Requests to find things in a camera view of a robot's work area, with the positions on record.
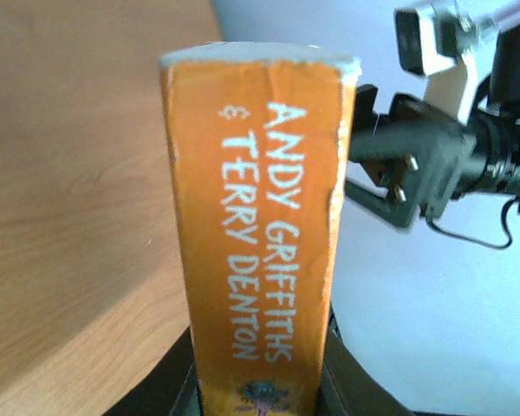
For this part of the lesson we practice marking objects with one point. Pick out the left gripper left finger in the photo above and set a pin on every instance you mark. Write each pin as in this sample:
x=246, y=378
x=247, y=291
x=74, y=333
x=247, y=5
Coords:
x=171, y=387

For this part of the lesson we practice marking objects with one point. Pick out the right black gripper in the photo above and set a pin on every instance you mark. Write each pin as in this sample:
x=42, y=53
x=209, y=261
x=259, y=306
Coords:
x=434, y=146

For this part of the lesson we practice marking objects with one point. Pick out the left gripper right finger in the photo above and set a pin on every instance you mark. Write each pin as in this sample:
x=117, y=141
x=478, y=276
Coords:
x=346, y=388

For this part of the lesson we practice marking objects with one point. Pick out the orange Treehouse book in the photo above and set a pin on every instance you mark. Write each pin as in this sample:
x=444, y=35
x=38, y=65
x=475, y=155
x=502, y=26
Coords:
x=257, y=135

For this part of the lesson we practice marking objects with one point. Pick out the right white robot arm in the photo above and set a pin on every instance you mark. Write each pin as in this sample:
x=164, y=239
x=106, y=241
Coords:
x=494, y=166

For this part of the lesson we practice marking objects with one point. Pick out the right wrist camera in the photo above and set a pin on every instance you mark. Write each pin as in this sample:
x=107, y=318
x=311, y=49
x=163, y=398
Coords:
x=437, y=41

